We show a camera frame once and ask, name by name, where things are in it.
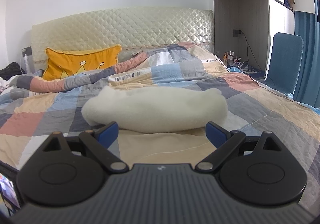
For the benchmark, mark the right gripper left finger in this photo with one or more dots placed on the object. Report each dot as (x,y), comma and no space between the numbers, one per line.
(96,145)

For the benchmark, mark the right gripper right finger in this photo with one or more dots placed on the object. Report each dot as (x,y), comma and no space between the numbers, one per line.
(226,143)

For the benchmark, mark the cream striped knit sweater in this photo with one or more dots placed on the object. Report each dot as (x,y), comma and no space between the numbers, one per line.
(156,109)

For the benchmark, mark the white clothes pile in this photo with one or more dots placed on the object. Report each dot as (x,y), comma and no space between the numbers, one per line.
(4,84)

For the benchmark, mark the black clothes pile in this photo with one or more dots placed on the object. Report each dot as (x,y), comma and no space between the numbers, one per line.
(11,70)

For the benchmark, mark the patchwork plaid duvet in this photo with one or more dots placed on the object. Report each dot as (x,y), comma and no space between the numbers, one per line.
(32,108)

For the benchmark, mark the small items on bedside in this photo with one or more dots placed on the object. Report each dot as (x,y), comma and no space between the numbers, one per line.
(235,64)

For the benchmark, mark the yellow crown pillow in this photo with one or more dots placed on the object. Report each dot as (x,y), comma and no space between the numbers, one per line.
(62,64)

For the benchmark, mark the blue chair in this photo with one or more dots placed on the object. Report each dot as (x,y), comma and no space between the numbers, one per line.
(285,62)

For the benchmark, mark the blue window curtain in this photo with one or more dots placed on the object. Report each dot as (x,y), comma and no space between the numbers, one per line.
(307,88)

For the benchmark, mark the white spray bottle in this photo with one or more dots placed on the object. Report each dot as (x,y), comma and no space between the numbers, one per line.
(26,63)

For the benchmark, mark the phone screen at edge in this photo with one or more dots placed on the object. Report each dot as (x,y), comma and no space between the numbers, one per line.
(9,195)

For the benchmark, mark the cream quilted headboard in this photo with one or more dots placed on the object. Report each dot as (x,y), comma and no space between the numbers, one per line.
(134,28)

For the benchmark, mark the grey wall socket panel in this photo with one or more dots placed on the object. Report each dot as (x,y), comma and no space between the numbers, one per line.
(27,51)

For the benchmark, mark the grey wall shelf unit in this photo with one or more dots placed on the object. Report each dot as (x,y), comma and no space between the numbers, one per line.
(247,27)

